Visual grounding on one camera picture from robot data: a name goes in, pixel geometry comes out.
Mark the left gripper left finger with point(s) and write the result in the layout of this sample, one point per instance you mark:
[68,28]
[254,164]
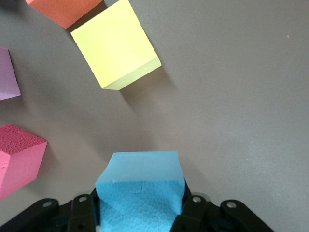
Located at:
[79,215]

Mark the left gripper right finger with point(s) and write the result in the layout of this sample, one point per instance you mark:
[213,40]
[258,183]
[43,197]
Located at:
[198,212]

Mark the light blue foam cube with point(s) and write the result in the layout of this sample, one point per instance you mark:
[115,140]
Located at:
[140,174]

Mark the red foam cube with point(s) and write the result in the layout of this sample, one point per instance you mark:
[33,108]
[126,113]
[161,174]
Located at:
[19,159]

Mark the yellow foam cube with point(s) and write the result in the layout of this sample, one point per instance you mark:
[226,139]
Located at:
[116,46]

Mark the orange foam cube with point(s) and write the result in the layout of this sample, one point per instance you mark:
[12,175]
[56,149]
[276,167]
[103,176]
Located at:
[65,9]

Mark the brown table mat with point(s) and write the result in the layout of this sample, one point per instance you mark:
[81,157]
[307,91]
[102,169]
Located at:
[229,96]

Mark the pink foam cube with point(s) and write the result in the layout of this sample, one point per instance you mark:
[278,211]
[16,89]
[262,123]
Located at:
[6,77]

